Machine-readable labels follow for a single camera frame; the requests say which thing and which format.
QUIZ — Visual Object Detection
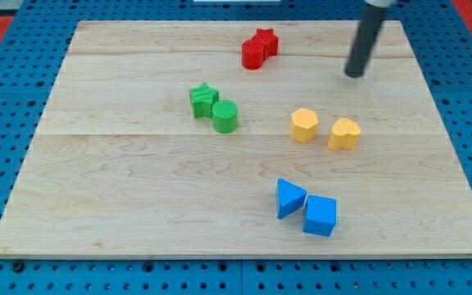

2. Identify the blue cube block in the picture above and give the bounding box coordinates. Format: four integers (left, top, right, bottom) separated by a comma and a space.
302, 195, 337, 237

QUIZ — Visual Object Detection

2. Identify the light wooden board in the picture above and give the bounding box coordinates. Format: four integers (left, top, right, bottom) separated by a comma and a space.
0, 20, 472, 260

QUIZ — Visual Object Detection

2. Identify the yellow heart block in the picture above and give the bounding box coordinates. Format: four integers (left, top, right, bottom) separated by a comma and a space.
327, 118, 361, 150

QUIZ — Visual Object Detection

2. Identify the red star block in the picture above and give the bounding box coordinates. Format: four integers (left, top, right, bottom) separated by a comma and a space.
253, 28, 279, 61

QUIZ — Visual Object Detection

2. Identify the blue triangle block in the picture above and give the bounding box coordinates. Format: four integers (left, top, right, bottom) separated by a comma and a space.
275, 179, 307, 219

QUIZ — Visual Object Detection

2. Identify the yellow hexagon block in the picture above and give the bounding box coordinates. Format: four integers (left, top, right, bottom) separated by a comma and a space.
289, 108, 319, 143

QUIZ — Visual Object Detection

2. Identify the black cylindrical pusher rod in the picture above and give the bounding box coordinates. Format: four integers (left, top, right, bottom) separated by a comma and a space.
344, 0, 395, 78

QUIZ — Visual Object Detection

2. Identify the green cylinder block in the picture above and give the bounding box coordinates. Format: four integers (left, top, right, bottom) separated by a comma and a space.
211, 99, 238, 134

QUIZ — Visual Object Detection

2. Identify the red cylinder block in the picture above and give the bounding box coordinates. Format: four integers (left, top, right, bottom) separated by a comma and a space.
241, 39, 264, 70

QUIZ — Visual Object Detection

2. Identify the green star block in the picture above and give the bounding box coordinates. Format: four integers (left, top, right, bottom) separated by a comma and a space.
188, 82, 220, 118

